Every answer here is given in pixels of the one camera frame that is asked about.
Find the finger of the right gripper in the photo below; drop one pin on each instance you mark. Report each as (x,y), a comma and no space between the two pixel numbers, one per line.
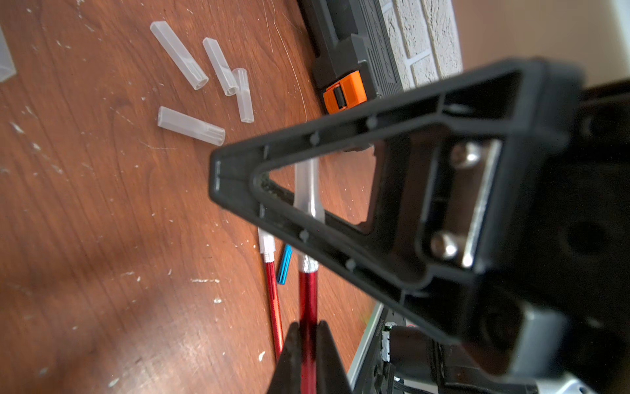
(488,133)
(397,197)

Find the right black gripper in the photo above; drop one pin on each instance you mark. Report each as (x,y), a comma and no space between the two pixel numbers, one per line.
(525,251)

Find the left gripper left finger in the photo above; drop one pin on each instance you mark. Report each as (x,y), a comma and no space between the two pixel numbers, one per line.
(287,375)

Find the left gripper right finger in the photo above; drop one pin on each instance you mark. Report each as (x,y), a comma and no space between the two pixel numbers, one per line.
(331,375)

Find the red carving knife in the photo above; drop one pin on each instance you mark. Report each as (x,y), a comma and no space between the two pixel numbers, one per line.
(267,248)
(309,305)

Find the blue carving knife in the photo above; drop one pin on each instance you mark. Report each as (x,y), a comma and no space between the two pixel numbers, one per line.
(282,271)

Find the translucent protective cap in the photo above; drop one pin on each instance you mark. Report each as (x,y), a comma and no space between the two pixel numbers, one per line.
(220,66)
(179,54)
(192,127)
(7,66)
(243,95)

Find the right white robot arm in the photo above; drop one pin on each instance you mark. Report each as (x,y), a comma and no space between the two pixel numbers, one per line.
(346,176)

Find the black plastic tool case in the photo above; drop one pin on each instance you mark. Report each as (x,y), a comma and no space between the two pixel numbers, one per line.
(354,61)

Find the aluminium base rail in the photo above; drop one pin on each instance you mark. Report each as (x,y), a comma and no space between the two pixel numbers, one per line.
(364,344)

